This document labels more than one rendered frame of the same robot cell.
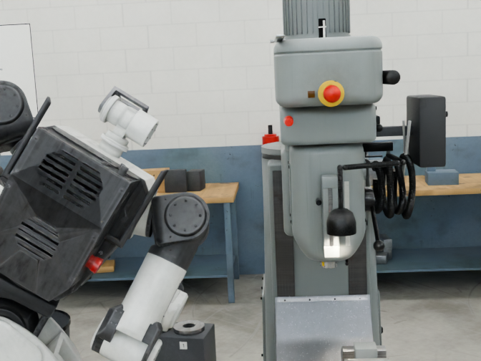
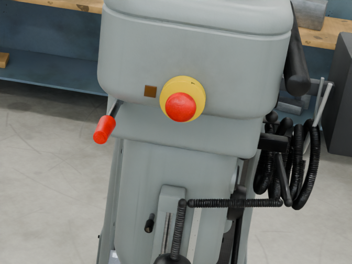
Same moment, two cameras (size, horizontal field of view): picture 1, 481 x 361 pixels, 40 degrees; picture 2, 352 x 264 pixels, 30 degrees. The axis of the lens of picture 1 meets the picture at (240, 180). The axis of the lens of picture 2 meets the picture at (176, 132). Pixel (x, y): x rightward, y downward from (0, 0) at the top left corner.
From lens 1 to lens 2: 0.83 m
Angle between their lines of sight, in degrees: 16
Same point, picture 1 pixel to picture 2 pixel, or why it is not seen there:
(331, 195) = (168, 222)
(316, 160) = (157, 162)
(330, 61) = (191, 43)
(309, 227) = (134, 248)
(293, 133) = (125, 124)
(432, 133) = not seen: outside the picture
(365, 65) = (252, 63)
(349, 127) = (216, 132)
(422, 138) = (341, 116)
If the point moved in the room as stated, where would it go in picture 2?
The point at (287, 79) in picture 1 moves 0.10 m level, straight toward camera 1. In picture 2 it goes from (114, 56) to (97, 81)
